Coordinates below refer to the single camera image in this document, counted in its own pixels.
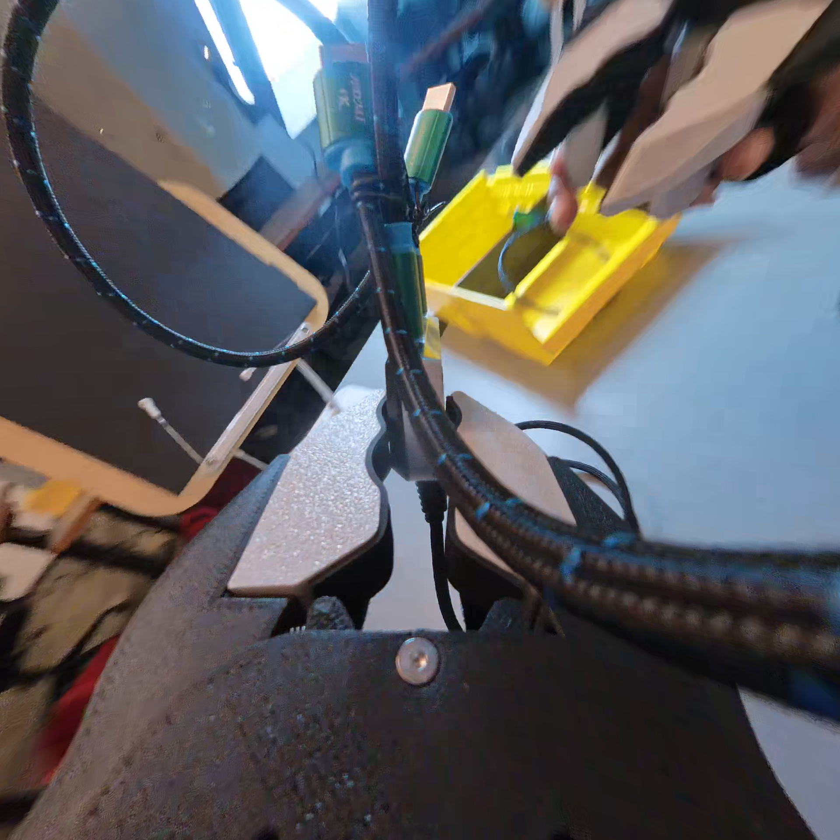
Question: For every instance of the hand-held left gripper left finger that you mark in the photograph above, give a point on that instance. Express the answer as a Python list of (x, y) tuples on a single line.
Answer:
[(315, 512)]

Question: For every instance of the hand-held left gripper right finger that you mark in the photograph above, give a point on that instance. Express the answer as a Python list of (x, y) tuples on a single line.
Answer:
[(499, 446)]

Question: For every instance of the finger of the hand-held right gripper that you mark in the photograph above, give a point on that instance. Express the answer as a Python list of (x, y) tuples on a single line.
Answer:
[(709, 118), (590, 59)]

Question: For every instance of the silver HDMI switch hub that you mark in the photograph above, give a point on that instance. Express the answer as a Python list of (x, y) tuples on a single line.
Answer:
[(413, 459)]

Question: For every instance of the yellow plastic bin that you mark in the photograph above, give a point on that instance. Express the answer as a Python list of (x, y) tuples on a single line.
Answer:
[(590, 295)]

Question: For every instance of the person's right hand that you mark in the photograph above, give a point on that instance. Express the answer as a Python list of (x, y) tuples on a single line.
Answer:
[(563, 197)]

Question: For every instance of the black board with wooden rim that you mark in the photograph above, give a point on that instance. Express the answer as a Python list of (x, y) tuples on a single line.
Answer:
[(131, 295)]

